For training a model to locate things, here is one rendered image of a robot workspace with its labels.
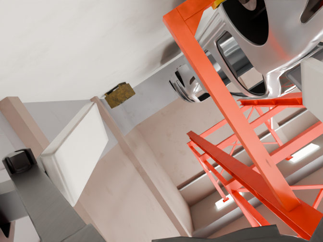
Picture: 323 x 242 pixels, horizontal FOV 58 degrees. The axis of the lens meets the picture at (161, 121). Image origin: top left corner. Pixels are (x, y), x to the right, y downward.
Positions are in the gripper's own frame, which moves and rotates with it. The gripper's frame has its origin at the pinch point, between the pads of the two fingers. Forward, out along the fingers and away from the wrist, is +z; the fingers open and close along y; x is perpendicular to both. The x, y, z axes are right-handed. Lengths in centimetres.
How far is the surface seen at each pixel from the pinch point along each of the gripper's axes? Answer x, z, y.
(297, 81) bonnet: -91, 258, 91
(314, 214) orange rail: -215, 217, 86
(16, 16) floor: 22, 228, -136
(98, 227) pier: -271, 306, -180
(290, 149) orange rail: -298, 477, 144
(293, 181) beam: -700, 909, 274
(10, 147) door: -119, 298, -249
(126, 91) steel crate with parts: -240, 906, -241
